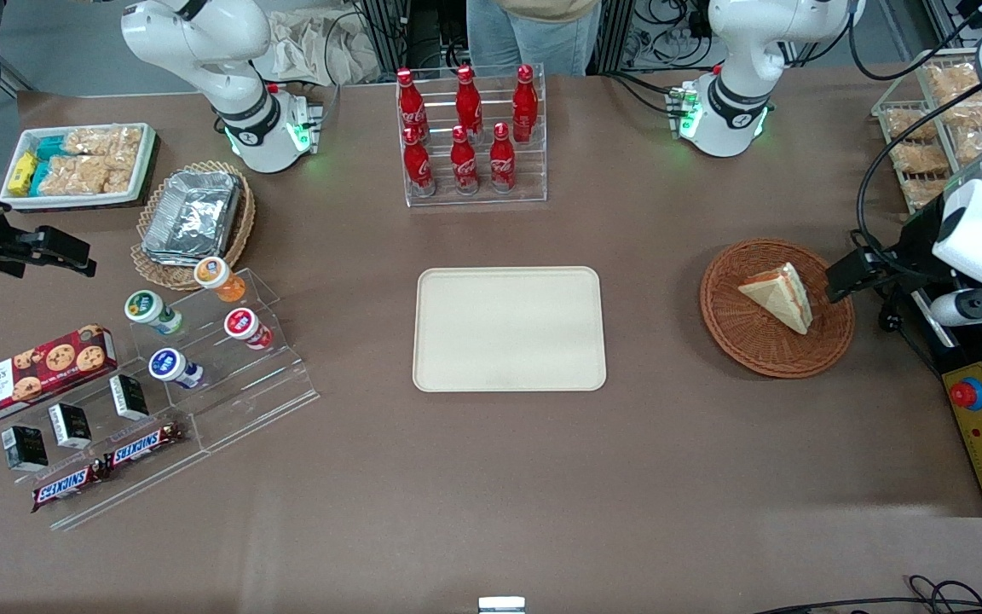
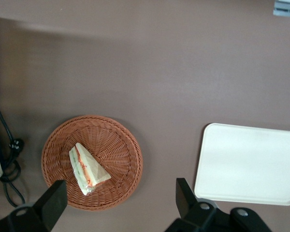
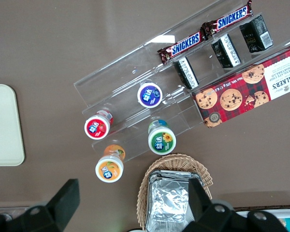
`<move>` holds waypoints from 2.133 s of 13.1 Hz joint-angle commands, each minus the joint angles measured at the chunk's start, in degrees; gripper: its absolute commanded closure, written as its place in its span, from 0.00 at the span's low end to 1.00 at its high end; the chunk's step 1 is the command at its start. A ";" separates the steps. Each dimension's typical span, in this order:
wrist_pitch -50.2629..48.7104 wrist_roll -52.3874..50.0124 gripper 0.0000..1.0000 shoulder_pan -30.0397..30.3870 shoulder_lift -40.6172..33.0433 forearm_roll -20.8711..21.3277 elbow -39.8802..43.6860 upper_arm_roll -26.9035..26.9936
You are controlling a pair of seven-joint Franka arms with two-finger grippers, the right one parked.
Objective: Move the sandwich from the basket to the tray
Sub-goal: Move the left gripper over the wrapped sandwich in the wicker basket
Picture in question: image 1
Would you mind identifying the stack of foil trays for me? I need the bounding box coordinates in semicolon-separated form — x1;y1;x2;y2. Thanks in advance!
141;169;243;265

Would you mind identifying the clear acrylic stepped snack stand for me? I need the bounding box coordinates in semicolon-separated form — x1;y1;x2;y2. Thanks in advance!
0;375;212;531

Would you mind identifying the orange lid yogurt cup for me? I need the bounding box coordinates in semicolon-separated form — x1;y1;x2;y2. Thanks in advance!
194;256;247;304

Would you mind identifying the Snickers chocolate bar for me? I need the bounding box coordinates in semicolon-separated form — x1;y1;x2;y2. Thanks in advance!
103;420;187;473
31;460;110;513

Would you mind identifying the beige plastic serving tray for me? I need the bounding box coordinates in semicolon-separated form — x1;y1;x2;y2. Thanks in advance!
412;266;608;393

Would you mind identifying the person in blue jeans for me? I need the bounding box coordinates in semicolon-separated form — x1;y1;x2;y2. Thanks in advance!
465;0;604;78

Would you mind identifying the black cable at table edge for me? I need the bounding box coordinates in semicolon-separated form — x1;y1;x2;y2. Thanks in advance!
751;575;982;614

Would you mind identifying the clear acrylic bottle rack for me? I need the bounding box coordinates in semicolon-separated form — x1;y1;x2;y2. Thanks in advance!
396;62;549;208

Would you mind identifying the small black box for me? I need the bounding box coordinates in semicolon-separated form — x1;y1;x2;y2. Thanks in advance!
109;374;152;422
1;425;50;473
48;403;94;451

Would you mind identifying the yellow snack pack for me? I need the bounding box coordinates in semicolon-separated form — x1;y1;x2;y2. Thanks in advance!
8;153;39;194

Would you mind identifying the red cola bottle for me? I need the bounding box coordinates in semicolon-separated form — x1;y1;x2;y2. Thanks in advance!
455;65;484;139
449;125;481;196
511;64;540;144
402;126;437;198
396;68;429;142
488;122;517;194

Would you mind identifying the brown round wicker basket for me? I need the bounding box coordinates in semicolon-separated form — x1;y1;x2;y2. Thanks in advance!
700;238;856;379

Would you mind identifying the clear acrylic stepped cup stand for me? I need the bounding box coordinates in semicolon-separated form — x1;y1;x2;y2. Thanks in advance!
127;268;321;455

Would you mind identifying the black power cable with plug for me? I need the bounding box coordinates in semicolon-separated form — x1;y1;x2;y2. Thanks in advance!
849;229;935;368

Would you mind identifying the black appliance base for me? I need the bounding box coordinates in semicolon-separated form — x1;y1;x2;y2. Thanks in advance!
913;286;982;518

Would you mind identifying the clear bag of rice crackers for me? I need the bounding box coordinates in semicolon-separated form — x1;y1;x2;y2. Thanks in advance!
38;155;136;197
63;126;144;160

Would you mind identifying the crumpled beige cloth bag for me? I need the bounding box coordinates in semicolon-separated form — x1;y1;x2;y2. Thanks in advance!
263;9;383;87

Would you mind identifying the red Walkers cookie box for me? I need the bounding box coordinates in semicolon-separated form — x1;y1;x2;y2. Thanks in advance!
0;324;119;429

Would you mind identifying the white rectangular snack tray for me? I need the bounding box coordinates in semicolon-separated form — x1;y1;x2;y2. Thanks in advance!
0;123;159;211

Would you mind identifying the triangular sandwich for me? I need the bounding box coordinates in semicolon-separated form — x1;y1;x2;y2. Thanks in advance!
737;262;814;336

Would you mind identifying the white wire rack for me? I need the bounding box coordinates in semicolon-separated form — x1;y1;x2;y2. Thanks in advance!
871;47;982;221

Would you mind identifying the black cable on robot arm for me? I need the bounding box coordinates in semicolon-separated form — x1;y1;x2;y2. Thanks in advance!
847;0;982;282

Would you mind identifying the light tan wicker basket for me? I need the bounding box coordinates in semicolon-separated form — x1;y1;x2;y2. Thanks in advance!
130;160;257;293

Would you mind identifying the green lid yogurt cup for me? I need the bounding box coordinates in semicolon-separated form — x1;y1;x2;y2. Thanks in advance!
124;290;186;337

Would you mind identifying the red lid yogurt cup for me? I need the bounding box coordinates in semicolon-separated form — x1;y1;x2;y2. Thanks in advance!
223;308;274;351

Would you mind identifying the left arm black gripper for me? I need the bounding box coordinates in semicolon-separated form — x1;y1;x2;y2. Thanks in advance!
826;203;958;304

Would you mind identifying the blue lid yogurt cup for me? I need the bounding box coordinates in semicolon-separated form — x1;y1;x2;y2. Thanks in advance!
147;348;205;391

